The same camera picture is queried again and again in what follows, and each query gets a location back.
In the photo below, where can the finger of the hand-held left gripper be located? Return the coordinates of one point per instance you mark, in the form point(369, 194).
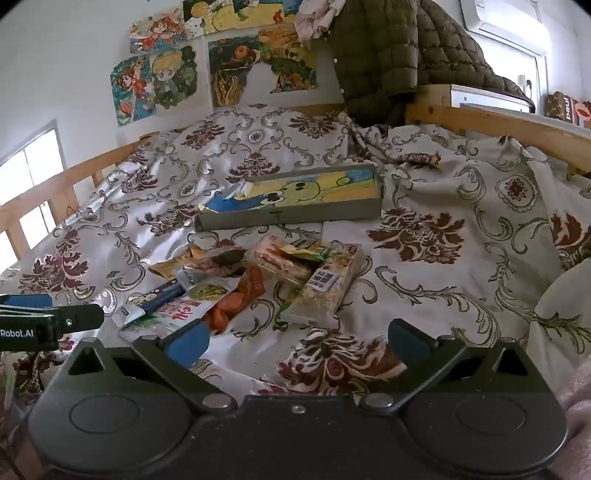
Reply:
point(78, 316)
point(27, 301)

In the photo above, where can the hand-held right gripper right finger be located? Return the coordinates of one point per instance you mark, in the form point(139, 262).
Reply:
point(408, 344)

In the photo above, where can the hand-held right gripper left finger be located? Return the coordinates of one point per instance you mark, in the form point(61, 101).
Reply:
point(187, 344)

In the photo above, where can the white packet with food picture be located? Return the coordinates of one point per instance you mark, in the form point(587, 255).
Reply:
point(180, 314)

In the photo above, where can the navy stick packet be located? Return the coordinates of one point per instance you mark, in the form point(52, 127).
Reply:
point(157, 297)

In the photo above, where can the orange snack packet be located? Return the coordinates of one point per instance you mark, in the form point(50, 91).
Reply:
point(240, 300)
point(277, 263)

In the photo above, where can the gold snack packet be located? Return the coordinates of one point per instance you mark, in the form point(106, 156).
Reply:
point(173, 266)

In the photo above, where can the clear packet of dark seaweed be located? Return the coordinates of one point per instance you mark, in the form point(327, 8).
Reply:
point(221, 263)

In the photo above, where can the clear noodle packet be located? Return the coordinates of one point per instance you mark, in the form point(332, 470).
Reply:
point(318, 297)

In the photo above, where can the yellow snack packet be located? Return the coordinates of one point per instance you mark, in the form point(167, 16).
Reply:
point(307, 249)

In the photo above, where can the grey box with cartoon lining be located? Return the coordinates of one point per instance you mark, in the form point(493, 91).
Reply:
point(286, 214)

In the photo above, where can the floral printed bedspread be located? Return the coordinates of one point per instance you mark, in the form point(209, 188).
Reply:
point(438, 286)

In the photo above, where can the window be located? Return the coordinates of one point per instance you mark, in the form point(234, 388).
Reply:
point(27, 170)

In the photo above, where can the pink fleece cloth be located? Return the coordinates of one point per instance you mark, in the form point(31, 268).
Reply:
point(577, 401)

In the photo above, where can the white board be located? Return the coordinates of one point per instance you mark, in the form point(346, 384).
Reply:
point(489, 99)

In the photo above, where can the red printed box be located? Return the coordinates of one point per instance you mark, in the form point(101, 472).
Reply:
point(561, 107)

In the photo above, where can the dark quilted cushion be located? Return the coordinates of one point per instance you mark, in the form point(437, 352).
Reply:
point(383, 55)

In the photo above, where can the pink crumpled cloth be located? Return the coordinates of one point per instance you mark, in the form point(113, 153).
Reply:
point(314, 21)

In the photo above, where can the white air conditioner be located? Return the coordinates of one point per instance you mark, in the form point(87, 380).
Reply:
point(508, 18)

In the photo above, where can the wooden bed frame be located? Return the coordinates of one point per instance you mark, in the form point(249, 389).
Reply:
point(508, 124)

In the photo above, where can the group of cartoon wall posters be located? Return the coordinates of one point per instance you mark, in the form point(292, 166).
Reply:
point(175, 78)

